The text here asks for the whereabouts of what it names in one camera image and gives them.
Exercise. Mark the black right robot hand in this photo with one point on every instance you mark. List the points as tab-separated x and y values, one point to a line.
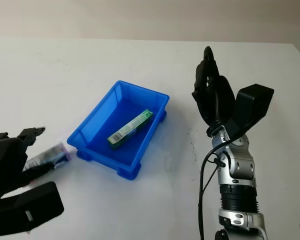
212	102

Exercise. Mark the purple-capped printed bag roll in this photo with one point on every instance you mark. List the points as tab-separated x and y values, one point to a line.
55	153

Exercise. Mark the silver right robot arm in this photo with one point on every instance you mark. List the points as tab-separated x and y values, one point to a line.
240	165

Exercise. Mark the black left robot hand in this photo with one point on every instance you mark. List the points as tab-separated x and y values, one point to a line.
5	162

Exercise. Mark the blue plastic tray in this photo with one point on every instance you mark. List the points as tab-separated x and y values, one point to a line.
102	150

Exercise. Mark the green tube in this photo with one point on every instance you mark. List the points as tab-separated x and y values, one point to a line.
130	128

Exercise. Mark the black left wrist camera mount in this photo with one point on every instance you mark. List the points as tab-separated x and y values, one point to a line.
27	207

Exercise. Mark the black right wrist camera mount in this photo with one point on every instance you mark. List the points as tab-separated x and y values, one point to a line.
252	105

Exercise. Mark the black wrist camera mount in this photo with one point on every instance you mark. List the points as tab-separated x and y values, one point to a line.
252	105
27	207

